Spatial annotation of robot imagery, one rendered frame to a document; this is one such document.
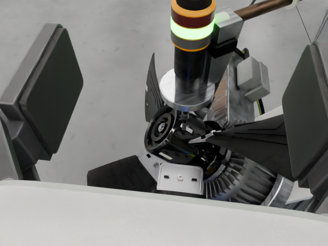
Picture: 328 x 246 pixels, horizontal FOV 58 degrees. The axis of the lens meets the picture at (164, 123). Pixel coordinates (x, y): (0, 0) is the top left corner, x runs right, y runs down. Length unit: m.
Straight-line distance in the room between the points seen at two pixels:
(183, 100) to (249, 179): 0.33
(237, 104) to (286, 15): 2.56
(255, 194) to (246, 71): 0.35
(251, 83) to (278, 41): 2.14
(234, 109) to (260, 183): 0.22
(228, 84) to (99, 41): 2.15
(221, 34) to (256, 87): 0.53
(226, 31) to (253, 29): 2.71
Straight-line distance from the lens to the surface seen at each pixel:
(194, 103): 0.36
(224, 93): 0.81
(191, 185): 0.60
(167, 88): 0.38
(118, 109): 2.25
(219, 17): 0.34
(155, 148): 0.59
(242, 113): 0.82
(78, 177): 2.00
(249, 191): 0.67
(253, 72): 0.84
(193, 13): 0.29
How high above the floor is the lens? 1.73
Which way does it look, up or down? 54 degrees down
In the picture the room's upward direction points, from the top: 1 degrees counter-clockwise
